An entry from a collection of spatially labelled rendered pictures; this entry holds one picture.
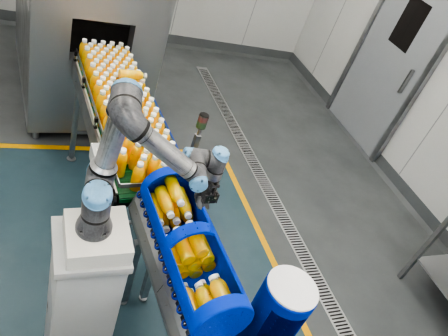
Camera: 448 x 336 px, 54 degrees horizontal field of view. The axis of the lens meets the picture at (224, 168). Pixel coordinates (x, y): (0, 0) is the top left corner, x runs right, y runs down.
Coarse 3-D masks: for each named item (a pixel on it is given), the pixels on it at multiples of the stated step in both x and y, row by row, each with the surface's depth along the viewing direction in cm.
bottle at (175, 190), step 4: (168, 176) 236; (172, 176) 236; (164, 180) 237; (168, 180) 235; (172, 180) 234; (176, 180) 235; (168, 184) 233; (172, 184) 232; (176, 184) 232; (168, 188) 232; (172, 188) 230; (176, 188) 230; (180, 188) 231; (172, 192) 229; (176, 192) 228; (180, 192) 228; (172, 196) 228; (176, 196) 227; (180, 196) 227; (176, 200) 227
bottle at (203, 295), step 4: (196, 288) 193; (200, 288) 191; (204, 288) 191; (196, 292) 191; (200, 292) 189; (204, 292) 189; (208, 292) 190; (196, 296) 190; (200, 296) 188; (204, 296) 188; (208, 296) 188; (196, 300) 190; (200, 300) 187; (204, 300) 187; (208, 300) 187; (200, 304) 187
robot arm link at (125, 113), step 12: (120, 96) 153; (120, 108) 150; (132, 108) 151; (120, 120) 150; (132, 120) 150; (144, 120) 153; (132, 132) 151; (144, 132) 153; (156, 132) 158; (144, 144) 157; (156, 144) 158; (168, 144) 161; (156, 156) 162; (168, 156) 162; (180, 156) 165; (180, 168) 166; (192, 168) 169; (204, 168) 176; (192, 180) 170; (204, 180) 170
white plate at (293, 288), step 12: (276, 276) 223; (288, 276) 226; (300, 276) 228; (276, 288) 217; (288, 288) 219; (300, 288) 222; (312, 288) 224; (276, 300) 212; (288, 300) 214; (300, 300) 216; (312, 300) 218
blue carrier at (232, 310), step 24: (168, 168) 233; (144, 192) 231; (192, 192) 244; (168, 240) 205; (216, 240) 220; (168, 264) 202; (216, 264) 218; (240, 288) 190; (192, 312) 181; (216, 312) 176; (240, 312) 183
